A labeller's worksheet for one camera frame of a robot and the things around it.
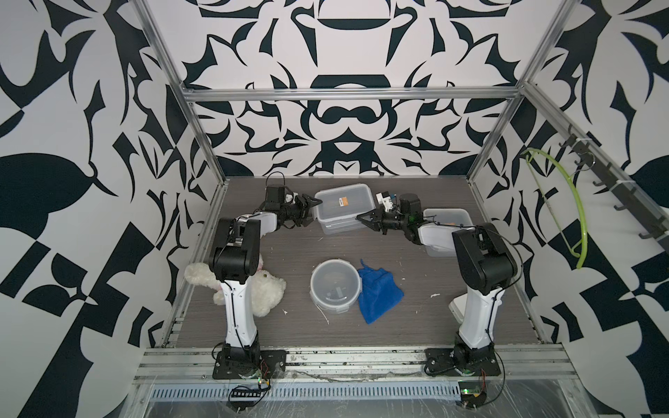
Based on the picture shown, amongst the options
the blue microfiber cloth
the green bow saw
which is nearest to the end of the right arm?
the blue microfiber cloth

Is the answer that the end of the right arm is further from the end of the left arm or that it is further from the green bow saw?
the green bow saw

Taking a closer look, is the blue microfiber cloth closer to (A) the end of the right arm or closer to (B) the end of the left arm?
(A) the end of the right arm

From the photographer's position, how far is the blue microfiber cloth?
2.78ft

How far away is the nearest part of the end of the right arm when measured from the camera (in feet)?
2.59

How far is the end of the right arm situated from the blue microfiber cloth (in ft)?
0.53

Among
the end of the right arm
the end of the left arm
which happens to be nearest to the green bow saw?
the end of the right arm

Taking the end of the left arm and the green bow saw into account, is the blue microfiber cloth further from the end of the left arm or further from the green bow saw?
the green bow saw

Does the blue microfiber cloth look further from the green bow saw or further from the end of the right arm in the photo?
the green bow saw

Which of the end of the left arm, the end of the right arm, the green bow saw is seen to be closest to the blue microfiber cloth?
the end of the right arm

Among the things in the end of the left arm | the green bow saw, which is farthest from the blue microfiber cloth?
the green bow saw
